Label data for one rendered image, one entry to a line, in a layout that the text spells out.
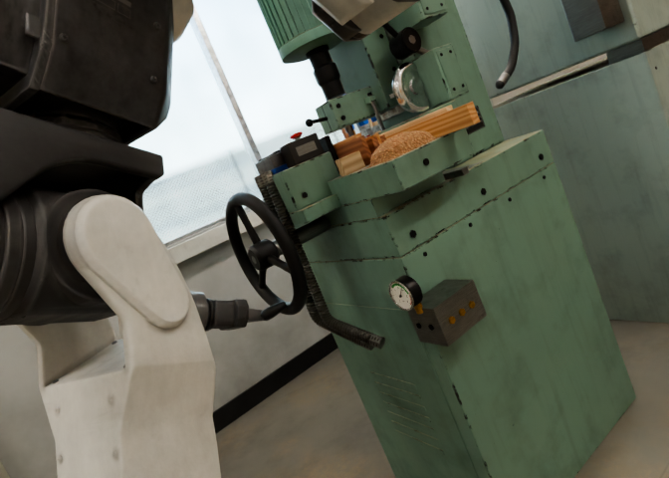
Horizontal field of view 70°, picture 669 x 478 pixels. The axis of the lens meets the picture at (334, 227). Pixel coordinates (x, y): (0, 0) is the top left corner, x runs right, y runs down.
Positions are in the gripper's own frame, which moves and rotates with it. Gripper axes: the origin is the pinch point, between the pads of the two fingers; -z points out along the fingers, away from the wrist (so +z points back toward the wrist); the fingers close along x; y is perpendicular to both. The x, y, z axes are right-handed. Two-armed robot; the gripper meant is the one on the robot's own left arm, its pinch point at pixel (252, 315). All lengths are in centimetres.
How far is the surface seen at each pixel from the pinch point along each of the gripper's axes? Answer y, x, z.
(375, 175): 23.6, 29.0, -12.9
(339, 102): 49, 12, -17
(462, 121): 32, 41, -25
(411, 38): 61, 27, -27
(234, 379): -16, -130, -44
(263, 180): 29.4, 3.7, -0.8
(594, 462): -36, 19, -83
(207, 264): 36, -122, -27
